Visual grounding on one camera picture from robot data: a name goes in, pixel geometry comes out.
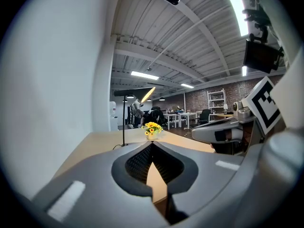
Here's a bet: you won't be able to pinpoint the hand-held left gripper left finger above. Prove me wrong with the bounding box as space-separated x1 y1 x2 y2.
30 141 171 228

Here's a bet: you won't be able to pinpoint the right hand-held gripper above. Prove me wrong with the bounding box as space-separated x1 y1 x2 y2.
190 76 283 150

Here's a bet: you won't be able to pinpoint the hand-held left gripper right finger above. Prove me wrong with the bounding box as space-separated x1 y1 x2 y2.
152 140 245 225

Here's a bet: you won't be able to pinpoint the black desk lamp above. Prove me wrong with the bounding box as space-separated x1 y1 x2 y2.
113 86 156 149

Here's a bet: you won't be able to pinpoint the black cantilever chair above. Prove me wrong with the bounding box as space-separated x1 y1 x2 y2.
191 109 211 128

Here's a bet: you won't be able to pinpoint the white shelf unit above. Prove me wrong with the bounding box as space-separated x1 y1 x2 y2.
207 88 228 115

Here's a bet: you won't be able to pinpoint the white desk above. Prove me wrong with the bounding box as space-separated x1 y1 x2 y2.
178 112 198 130
163 113 181 131

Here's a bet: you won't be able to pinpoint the yellow sunflowers in white pot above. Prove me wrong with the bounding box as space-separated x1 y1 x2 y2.
141 122 164 141

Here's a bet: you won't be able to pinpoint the white water dispenser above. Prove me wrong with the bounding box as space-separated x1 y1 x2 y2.
109 116 119 132

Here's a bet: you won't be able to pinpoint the long ceiling light strip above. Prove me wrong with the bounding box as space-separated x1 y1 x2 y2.
221 0 249 37

